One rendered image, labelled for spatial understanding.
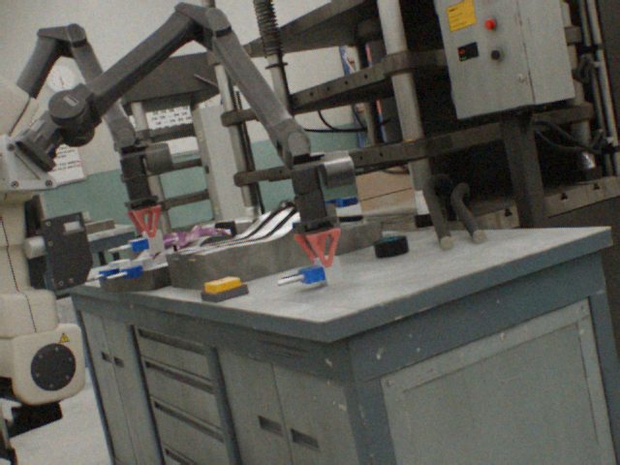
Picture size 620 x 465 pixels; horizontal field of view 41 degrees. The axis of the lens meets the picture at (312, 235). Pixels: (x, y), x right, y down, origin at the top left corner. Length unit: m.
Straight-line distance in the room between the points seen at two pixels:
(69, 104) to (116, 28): 7.76
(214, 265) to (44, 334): 0.40
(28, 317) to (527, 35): 1.38
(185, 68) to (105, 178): 2.85
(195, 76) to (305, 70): 3.48
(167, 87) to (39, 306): 4.91
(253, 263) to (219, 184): 4.45
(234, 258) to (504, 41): 0.90
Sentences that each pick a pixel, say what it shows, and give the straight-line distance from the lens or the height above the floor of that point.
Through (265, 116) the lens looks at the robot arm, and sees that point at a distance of 1.74.
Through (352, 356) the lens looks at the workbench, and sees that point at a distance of 1.40.
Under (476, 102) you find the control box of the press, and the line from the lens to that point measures 2.35.
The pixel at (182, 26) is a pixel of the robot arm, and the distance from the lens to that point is 1.92.
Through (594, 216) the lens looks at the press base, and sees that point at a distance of 2.80.
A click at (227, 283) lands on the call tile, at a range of 1.78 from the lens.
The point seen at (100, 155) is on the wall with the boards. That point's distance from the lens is 9.31.
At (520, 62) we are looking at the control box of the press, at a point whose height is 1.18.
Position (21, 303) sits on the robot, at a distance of 1.88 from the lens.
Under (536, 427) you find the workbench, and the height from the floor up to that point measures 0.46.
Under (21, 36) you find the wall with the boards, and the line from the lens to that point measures 9.40.
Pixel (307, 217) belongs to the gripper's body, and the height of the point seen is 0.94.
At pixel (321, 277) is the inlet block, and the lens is 1.66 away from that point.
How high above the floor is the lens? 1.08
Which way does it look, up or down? 6 degrees down
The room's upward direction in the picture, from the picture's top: 12 degrees counter-clockwise
